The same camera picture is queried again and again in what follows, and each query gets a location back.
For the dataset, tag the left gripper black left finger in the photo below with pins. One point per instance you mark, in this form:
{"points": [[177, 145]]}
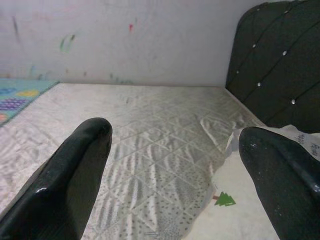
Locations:
{"points": [[55, 190]]}

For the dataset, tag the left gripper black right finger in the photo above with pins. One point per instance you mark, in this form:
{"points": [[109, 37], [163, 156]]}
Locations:
{"points": [[290, 190]]}

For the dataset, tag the cream pillow with tree print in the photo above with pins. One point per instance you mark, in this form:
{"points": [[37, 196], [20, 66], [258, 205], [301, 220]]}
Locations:
{"points": [[237, 220]]}

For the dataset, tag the teal heart-patterned blanket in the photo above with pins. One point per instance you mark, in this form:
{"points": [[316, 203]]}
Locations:
{"points": [[17, 100]]}

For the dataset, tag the quilted beige mattress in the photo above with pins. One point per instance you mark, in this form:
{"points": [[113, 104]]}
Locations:
{"points": [[162, 140]]}

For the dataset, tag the dark tufted headboard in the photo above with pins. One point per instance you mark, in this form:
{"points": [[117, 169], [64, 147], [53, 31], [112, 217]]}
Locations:
{"points": [[275, 62]]}

